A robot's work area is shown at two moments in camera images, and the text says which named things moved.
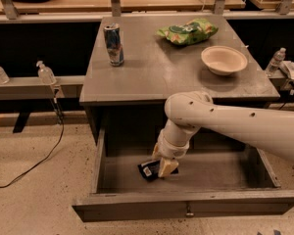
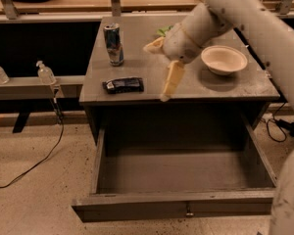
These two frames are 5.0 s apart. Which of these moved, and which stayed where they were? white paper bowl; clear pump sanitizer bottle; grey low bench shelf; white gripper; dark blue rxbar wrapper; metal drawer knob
Moved: dark blue rxbar wrapper; white gripper
Stayed: metal drawer knob; clear pump sanitizer bottle; white paper bowl; grey low bench shelf
